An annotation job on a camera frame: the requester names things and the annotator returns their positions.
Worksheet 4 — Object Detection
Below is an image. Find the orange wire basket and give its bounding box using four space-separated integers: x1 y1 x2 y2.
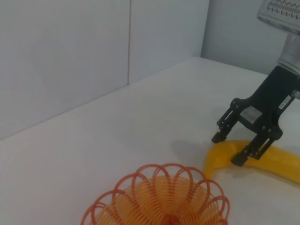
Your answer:
81 163 231 225

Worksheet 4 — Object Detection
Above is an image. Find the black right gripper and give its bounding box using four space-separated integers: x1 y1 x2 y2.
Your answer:
211 65 300 167

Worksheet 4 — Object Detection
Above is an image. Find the yellow banana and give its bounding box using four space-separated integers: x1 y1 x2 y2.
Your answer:
203 140 300 185

